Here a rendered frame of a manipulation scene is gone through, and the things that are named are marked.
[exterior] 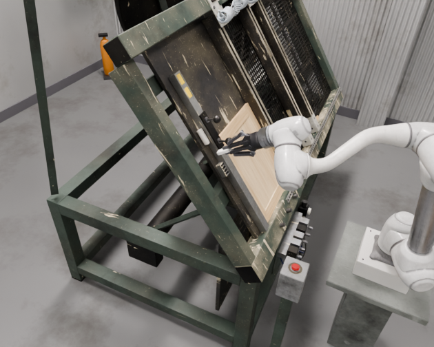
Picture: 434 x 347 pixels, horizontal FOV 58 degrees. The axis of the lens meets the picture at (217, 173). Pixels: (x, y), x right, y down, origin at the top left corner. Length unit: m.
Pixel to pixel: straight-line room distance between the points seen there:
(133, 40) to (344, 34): 3.46
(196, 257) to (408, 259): 1.02
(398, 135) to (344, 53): 3.26
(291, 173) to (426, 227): 0.64
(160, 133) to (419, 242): 1.20
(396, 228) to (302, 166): 0.76
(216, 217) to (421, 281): 0.94
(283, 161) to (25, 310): 2.21
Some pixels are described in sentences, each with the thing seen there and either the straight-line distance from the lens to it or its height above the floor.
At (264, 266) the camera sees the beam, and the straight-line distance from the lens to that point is 2.07.
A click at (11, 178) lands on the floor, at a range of 4.23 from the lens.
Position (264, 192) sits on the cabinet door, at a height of 0.99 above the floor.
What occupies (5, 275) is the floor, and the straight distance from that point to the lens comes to 3.38.
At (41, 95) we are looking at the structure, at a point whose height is 1.53.
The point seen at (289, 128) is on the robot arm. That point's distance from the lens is 1.53.
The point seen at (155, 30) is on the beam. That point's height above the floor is 1.88.
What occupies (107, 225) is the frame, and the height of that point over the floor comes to 0.78.
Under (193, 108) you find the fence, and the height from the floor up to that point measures 1.54.
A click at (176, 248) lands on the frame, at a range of 2.18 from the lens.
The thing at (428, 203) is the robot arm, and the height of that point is 1.43.
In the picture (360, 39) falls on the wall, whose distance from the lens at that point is 4.80.
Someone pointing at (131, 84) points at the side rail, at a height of 1.74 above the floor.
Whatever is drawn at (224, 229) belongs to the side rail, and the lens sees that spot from 1.87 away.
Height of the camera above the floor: 2.46
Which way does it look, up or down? 39 degrees down
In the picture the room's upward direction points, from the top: 2 degrees clockwise
